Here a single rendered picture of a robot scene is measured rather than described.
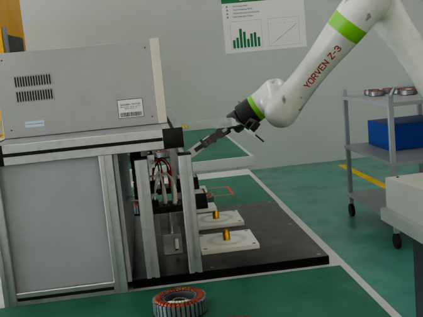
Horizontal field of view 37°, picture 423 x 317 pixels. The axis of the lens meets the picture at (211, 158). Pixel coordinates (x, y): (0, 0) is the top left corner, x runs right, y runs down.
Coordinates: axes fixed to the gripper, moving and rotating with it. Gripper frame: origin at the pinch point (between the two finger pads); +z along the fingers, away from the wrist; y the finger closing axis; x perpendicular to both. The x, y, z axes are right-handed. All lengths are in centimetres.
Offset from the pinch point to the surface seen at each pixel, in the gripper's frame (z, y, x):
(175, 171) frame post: 4.4, -17.7, -1.8
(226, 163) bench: 18, 101, -16
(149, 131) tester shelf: -16, -81, 10
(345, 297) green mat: -33, -89, -41
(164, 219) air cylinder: 8.3, -40.3, -11.2
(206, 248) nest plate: -5, -63, -22
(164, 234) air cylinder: 2, -63, -13
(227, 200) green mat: 1.7, 4.3, -21.8
